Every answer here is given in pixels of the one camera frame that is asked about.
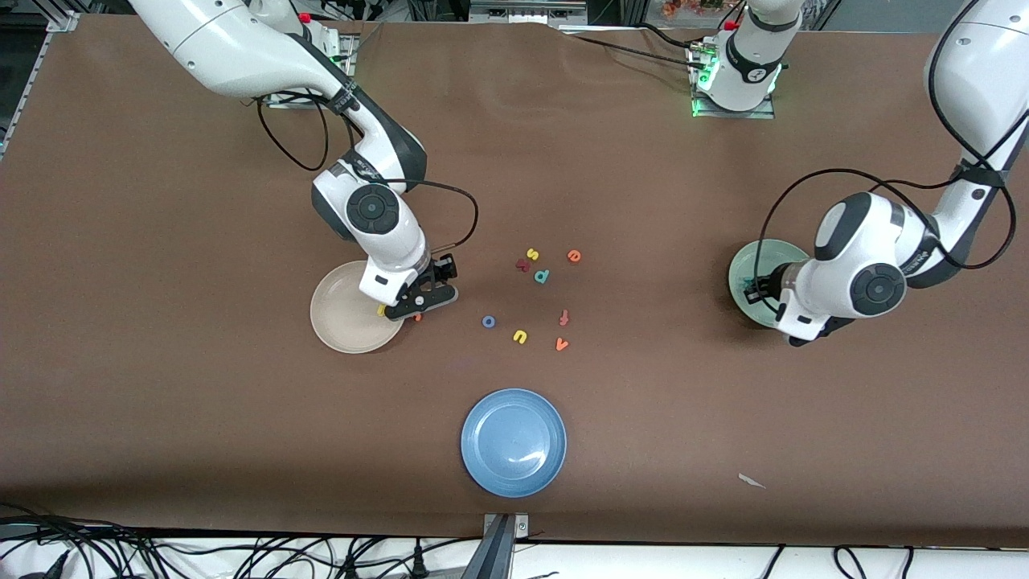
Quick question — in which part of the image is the beige brown plate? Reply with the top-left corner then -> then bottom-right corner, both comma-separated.
310,260 -> 408,355

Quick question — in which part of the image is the green plate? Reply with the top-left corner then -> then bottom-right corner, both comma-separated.
728,239 -> 813,329

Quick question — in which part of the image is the blue plate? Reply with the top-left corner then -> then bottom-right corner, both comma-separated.
461,388 -> 568,499

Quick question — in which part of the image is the brown table mat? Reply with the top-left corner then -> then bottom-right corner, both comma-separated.
0,14 -> 1029,549

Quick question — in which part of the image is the silver device box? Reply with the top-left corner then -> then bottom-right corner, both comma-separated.
470,0 -> 588,25

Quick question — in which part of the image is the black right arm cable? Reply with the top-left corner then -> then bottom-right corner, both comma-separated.
256,92 -> 481,252

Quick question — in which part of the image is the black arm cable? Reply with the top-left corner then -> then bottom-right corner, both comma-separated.
752,0 -> 1029,306
256,92 -> 481,252

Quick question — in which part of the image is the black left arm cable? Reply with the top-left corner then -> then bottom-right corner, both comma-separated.
752,0 -> 1029,306

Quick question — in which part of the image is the black base cable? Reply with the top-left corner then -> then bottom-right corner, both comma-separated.
563,31 -> 702,70
635,23 -> 710,49

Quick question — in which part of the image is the metal stand bracket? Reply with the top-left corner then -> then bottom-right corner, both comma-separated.
462,513 -> 530,579

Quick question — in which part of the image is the aluminium frame rail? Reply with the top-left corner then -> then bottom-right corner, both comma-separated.
0,0 -> 81,158

